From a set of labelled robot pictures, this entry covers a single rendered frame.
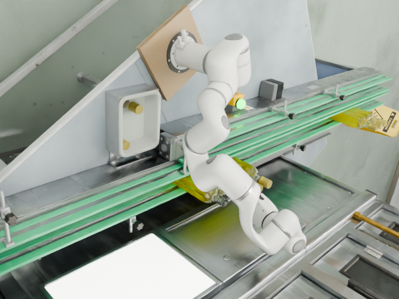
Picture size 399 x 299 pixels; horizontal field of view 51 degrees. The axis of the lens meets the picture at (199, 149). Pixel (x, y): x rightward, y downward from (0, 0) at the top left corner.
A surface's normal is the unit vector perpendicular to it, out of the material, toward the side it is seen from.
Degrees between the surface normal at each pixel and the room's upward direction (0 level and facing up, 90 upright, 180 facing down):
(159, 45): 1
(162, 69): 1
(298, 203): 91
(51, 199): 90
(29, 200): 90
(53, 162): 0
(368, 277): 90
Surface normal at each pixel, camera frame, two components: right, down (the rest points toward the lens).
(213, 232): 0.09, -0.89
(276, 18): 0.70, 0.37
